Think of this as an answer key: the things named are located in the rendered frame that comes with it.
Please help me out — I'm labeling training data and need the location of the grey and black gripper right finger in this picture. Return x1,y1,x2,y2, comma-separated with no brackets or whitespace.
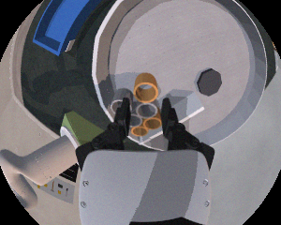
160,97,214,171

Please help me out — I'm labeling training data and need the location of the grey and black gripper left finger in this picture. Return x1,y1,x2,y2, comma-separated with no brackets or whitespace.
75,97,131,171

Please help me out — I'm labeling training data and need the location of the bronze bushing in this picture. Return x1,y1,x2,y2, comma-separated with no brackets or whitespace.
133,73,158,103
143,107,162,129
131,118,148,137

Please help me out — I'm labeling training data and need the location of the grey metal bushing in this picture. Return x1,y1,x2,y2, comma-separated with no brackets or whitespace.
136,99,157,118
111,88,133,113
130,101,142,128

